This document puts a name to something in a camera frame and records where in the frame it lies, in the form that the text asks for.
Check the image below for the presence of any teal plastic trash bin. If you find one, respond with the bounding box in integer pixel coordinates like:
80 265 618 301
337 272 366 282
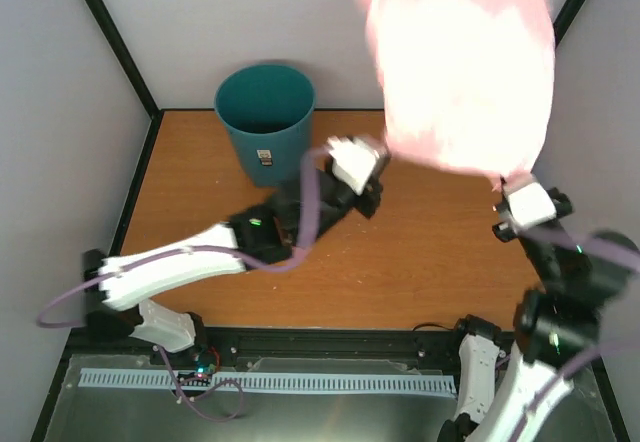
214 64 316 187

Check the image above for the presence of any pink plastic trash bag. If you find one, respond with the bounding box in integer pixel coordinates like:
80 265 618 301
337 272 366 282
358 0 555 184

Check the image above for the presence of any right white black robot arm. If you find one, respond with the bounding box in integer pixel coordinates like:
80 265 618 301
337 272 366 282
438 180 639 441

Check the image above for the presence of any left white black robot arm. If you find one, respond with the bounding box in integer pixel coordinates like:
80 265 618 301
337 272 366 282
83 158 387 365

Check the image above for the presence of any label sticker on bin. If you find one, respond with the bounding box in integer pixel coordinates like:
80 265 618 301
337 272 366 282
256 149 273 167

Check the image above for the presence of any small lit circuit board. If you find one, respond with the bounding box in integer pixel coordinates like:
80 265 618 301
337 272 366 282
193 347 221 379

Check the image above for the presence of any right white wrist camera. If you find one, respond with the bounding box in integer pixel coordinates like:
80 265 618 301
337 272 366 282
502 174 555 232

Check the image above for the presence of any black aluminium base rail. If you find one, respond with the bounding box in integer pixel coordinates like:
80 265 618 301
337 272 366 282
62 325 516 378

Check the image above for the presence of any right black frame post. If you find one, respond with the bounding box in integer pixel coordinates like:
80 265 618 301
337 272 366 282
549 0 610 46

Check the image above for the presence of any black frame post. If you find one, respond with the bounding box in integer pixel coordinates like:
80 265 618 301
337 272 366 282
549 0 610 46
63 0 164 119

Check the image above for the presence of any light blue cable duct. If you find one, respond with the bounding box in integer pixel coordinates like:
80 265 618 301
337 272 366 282
77 368 457 398

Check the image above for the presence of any left black frame post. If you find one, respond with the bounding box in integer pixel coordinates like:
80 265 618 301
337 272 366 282
63 0 164 119

